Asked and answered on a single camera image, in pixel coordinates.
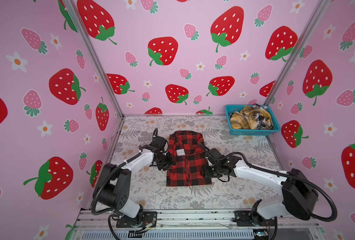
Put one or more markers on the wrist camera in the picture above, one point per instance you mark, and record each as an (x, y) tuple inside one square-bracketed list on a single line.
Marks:
[(212, 155), (158, 141)]

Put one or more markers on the yellow plaid shirt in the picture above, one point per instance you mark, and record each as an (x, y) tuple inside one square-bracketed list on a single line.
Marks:
[(252, 118)]

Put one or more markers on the teal plastic basket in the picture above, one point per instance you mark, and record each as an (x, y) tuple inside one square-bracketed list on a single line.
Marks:
[(229, 109)]

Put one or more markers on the aluminium frame rail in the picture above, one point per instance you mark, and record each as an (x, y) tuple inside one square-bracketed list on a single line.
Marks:
[(207, 219)]

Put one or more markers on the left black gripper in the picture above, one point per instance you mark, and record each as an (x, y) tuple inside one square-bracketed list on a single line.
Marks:
[(170, 161)]

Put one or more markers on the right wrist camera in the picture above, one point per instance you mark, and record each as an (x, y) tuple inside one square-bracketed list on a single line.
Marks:
[(212, 155)]

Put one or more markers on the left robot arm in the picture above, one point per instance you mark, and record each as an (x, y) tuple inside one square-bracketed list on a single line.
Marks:
[(111, 192)]

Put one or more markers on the red black plaid shirt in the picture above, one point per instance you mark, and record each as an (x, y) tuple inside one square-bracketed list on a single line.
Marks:
[(189, 160)]

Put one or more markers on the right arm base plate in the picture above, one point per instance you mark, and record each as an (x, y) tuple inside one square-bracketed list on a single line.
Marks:
[(246, 219)]

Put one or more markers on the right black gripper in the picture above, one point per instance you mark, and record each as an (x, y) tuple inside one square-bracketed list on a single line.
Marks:
[(207, 174)]

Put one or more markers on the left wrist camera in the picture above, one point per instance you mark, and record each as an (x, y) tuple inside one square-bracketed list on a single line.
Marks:
[(158, 141)]

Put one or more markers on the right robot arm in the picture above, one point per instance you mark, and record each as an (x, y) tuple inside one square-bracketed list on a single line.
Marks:
[(297, 196)]

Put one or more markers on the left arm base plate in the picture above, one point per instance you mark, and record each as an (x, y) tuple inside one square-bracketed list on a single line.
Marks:
[(145, 219)]

